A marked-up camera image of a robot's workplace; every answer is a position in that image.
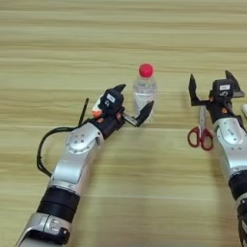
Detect clear bottle with red cap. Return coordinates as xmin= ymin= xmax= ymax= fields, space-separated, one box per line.
xmin=132 ymin=63 xmax=158 ymax=124

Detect gripper's black labelled box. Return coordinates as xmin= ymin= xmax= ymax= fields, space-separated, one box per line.
xmin=211 ymin=78 xmax=235 ymax=103
xmin=97 ymin=89 xmax=124 ymax=117

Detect black pen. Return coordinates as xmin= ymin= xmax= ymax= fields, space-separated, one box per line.
xmin=77 ymin=97 xmax=90 ymax=127

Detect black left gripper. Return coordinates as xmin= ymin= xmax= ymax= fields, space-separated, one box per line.
xmin=90 ymin=83 xmax=154 ymax=140

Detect left gripper's black labelled box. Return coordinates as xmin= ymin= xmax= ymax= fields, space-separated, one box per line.
xmin=97 ymin=89 xmax=124 ymax=117

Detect right gripper's black labelled box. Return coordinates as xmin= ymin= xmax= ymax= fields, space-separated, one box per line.
xmin=211 ymin=78 xmax=235 ymax=103

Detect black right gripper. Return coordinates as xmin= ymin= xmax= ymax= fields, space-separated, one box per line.
xmin=188 ymin=69 xmax=245 ymax=124

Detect left arm's black cable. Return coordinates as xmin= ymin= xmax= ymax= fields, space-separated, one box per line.
xmin=36 ymin=125 xmax=80 ymax=178

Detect red-handled scissors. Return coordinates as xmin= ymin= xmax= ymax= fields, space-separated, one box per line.
xmin=187 ymin=104 xmax=215 ymax=151

